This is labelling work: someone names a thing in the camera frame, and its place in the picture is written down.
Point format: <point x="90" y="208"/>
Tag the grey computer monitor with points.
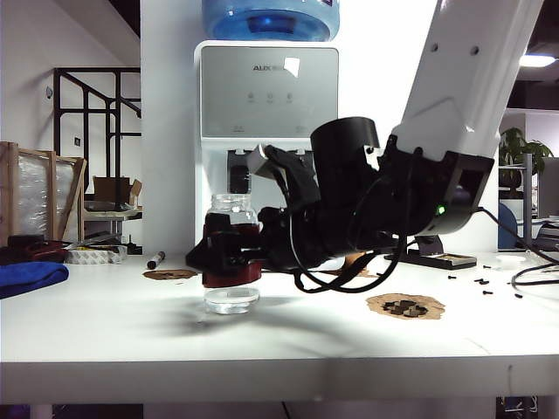
<point x="549" y="187"/>

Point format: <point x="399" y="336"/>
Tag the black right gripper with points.
<point x="305" y="238"/>

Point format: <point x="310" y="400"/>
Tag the black marker pen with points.
<point x="156" y="260"/>

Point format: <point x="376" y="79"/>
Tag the black dispenser tap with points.
<point x="238" y="174"/>

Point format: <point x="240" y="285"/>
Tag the dark red case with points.
<point x="30" y="249"/>

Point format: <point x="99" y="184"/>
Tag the grey side table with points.
<point x="112" y="214"/>

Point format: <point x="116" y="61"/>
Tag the green potted plant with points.
<point x="524" y="142"/>

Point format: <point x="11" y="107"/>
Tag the blue water jug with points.
<point x="271" y="17"/>

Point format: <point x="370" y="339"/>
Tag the open cardboard box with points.
<point x="112" y="187"/>

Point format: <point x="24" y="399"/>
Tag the black soldering iron stand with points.
<point x="454" y="262"/>

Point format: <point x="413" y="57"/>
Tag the black stair railing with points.
<point x="115" y="122"/>

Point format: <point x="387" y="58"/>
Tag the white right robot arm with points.
<point x="463" y="87"/>

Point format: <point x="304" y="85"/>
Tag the white AUX water dispenser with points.
<point x="244" y="96"/>

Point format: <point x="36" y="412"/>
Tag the grey metal pole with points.
<point x="528" y="196"/>

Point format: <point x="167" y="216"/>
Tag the brown patch with dark chips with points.
<point x="406" y="307"/>

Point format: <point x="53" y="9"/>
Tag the flat brown patch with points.
<point x="169" y="274"/>

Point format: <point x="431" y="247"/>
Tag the blue chair back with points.
<point x="508" y="229"/>

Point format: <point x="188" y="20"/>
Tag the clear bottle with red belts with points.
<point x="231" y="301"/>

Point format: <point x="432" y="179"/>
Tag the wooden crate frame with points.
<point x="52" y="196"/>

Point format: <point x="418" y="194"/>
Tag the blue cloth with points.
<point x="30" y="277"/>

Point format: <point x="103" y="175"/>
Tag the white tape roll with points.
<point x="93" y="256"/>

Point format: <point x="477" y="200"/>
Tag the ceiling light panel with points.
<point x="537" y="60"/>

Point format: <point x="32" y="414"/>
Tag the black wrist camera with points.
<point x="297" y="174"/>

